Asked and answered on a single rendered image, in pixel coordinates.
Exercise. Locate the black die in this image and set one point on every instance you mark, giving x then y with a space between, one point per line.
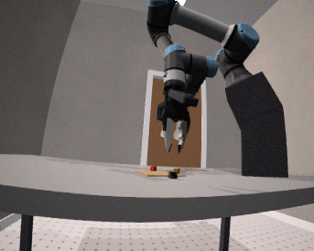
172 174

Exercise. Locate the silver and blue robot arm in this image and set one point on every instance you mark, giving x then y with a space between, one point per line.
242 40

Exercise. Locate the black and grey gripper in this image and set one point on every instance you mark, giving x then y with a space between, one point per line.
173 110

